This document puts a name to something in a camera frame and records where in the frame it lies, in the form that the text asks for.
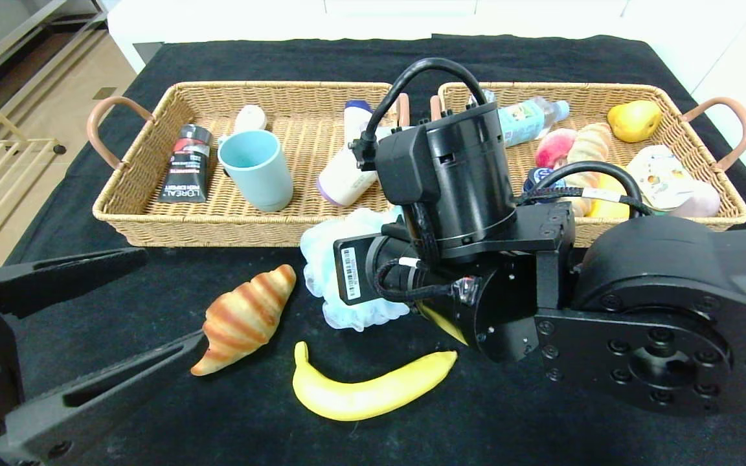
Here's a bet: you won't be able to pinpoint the yellow toy pear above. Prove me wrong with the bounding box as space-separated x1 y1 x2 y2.
607 100 662 144

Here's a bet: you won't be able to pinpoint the white chewing gum pouch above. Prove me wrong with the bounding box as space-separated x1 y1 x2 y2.
626 144 697 210

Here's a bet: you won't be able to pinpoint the black L'Oreal tube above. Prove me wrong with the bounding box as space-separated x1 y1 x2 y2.
159 124 214 204

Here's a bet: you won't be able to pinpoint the yellow toy banana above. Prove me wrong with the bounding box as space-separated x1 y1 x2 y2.
292 342 458 422

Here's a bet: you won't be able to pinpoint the white cupboard doors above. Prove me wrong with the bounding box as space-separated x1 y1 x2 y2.
619 0 746 217

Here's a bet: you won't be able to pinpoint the clear water bottle blue cap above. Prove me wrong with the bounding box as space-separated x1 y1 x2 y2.
497 97 571 148

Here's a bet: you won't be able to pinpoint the small white round-top bottle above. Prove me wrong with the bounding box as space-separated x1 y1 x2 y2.
234 105 268 135

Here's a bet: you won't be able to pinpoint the wicker basket holding toiletries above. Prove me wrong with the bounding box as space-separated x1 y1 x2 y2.
86 81 411 249

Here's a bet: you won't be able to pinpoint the pink toy peach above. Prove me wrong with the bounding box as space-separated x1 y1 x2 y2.
535 128 578 170

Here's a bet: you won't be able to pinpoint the braided black wrist cable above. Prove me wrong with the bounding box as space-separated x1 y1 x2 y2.
373 256 477 305

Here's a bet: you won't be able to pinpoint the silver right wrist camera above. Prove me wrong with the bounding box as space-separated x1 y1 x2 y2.
373 126 416 143

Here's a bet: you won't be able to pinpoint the light blue bath pouf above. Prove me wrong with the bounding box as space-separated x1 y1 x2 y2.
300 207 413 332

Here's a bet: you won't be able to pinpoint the dark blue lid bottle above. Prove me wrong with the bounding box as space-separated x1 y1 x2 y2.
523 168 565 195

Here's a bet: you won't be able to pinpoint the wicker basket holding food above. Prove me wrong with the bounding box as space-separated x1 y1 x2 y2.
429 82 746 250

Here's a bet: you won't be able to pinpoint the yellow toy mango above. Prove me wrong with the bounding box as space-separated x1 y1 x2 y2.
590 173 633 219

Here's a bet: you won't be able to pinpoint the toy croissant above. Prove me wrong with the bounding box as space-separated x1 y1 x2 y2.
190 264 297 377

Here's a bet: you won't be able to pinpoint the thick black camera cable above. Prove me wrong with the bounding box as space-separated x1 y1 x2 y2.
349 57 490 172

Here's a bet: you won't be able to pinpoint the beige oval toy potato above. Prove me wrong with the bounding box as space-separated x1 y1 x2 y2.
671 181 722 219

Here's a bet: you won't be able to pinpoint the black table cloth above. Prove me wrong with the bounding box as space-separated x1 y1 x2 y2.
0 34 746 466

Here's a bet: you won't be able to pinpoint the striped spiral bread roll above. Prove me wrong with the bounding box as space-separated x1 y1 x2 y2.
567 122 613 217

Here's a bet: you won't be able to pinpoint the white bottle blue cap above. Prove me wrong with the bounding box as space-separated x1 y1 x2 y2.
343 100 375 146

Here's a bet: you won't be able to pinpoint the white bottle purple cap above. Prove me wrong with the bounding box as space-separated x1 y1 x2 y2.
316 139 387 208

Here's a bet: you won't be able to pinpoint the beige wooden rolling rack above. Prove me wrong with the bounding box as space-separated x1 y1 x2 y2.
0 74 68 272

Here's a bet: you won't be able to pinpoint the black sleeved arm cable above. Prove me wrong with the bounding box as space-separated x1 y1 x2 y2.
515 161 655 217

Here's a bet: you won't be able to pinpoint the teal plastic mug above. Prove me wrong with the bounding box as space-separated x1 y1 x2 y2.
218 130 295 213

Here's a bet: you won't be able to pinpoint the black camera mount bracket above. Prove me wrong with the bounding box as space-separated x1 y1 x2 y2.
376 126 442 208

